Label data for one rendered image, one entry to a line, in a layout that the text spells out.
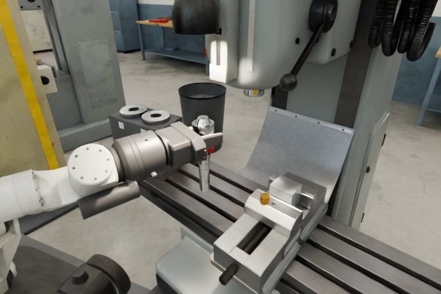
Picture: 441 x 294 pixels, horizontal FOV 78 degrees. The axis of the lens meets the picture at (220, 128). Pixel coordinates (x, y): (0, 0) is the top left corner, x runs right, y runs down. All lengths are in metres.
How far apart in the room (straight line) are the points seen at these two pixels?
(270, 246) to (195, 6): 0.49
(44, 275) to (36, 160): 1.20
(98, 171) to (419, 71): 4.62
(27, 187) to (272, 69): 0.44
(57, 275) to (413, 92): 4.64
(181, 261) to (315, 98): 0.66
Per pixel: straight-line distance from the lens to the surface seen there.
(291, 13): 0.52
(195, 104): 2.53
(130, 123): 0.91
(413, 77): 4.84
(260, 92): 0.62
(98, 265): 1.20
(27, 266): 1.36
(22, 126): 2.24
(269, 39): 0.51
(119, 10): 7.79
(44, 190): 0.55
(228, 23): 0.50
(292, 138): 1.03
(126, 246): 2.04
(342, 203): 1.15
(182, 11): 0.43
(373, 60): 0.92
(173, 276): 0.82
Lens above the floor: 1.49
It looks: 27 degrees down
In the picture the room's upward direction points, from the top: straight up
